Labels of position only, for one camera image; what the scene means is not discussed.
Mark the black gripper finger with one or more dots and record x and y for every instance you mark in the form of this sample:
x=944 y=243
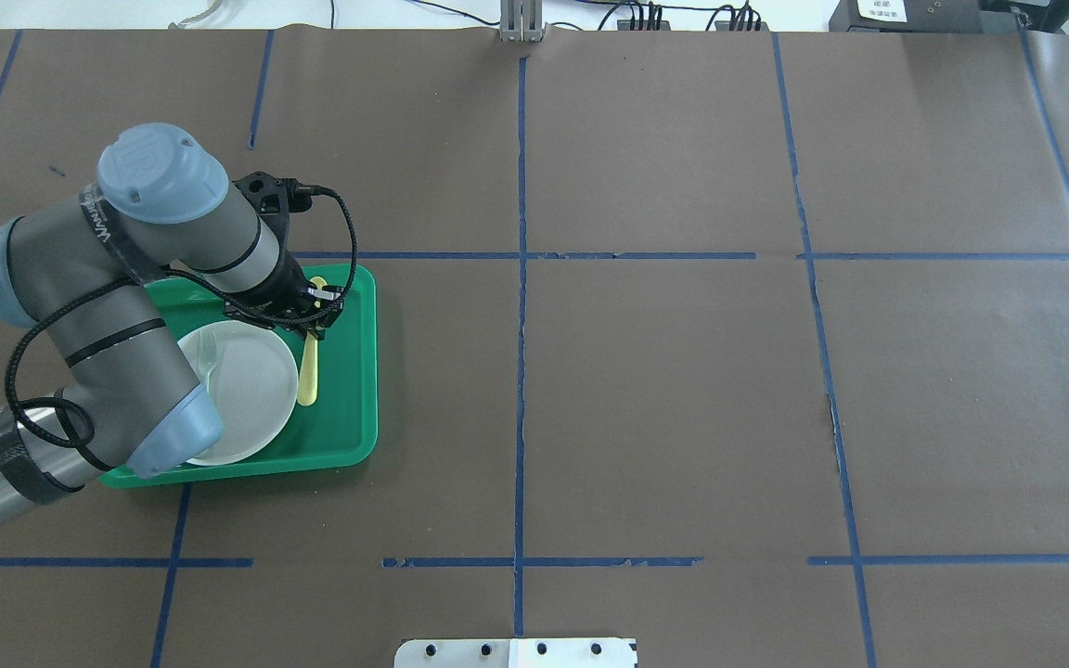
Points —
x=326 y=296
x=314 y=322

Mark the yellow plastic spoon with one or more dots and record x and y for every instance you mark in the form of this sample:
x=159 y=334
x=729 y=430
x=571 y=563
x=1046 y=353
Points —
x=307 y=388

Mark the white round plate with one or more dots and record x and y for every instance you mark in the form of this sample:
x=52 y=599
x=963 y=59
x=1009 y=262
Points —
x=254 y=389

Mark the green plastic tray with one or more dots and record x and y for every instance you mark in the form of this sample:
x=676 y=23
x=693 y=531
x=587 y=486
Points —
x=339 y=430

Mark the translucent plastic fork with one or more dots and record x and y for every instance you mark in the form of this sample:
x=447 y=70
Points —
x=207 y=352

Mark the black computer box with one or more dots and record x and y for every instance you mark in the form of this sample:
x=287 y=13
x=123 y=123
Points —
x=962 y=17

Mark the aluminium frame post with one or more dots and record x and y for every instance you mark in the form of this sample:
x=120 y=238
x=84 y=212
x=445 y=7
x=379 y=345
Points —
x=521 y=21

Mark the white pedestal column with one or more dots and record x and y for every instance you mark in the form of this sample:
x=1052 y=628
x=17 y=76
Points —
x=519 y=652

